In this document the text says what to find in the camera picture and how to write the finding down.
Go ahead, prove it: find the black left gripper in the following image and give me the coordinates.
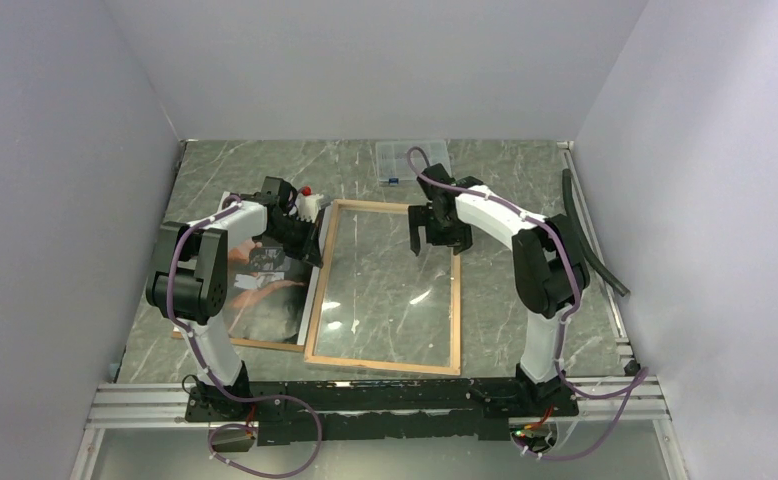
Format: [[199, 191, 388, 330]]
[[266, 215, 324, 269]]

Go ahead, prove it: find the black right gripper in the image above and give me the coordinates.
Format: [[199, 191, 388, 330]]
[[408, 204, 471, 255]]

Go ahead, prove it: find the printed photo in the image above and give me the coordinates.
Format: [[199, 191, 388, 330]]
[[146, 178, 326, 344]]

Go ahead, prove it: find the brown backing board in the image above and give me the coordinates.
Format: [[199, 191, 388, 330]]
[[170, 195, 334, 354]]

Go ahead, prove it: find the clear plastic sheet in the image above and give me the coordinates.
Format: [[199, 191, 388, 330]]
[[314, 208, 454, 367]]

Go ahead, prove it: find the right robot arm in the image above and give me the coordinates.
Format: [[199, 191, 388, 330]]
[[408, 164, 589, 415]]

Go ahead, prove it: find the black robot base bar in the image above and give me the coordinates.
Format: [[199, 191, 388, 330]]
[[184, 375, 579, 446]]

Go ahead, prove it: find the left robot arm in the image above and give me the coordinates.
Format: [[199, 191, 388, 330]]
[[145, 176, 330, 420]]

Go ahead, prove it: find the clear plastic organizer box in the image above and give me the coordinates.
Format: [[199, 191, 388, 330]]
[[374, 139, 452, 185]]

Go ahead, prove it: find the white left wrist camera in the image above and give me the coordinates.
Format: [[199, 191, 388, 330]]
[[295, 186, 329, 223]]

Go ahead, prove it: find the black corrugated hose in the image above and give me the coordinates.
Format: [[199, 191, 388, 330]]
[[561, 168, 631, 298]]

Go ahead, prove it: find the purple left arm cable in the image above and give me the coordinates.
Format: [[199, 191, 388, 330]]
[[163, 193, 324, 478]]

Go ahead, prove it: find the aluminium table edge rail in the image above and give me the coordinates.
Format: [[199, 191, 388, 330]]
[[557, 141, 633, 357]]

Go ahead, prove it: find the aluminium front rail frame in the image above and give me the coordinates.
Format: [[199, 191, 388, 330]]
[[71, 377, 688, 479]]

